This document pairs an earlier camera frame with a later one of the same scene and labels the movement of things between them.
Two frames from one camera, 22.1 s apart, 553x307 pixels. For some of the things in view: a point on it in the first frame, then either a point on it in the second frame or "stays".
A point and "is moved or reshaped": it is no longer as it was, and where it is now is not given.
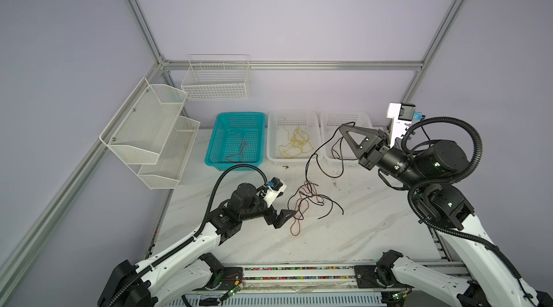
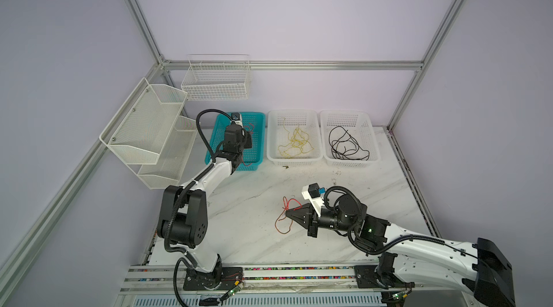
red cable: (238, 157) is moved or reshaped
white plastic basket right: (338, 149) stays
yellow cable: (299, 143) stays
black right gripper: (374, 144) -> (304, 215)
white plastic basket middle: (291, 136) stays
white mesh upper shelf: (140, 130) stays
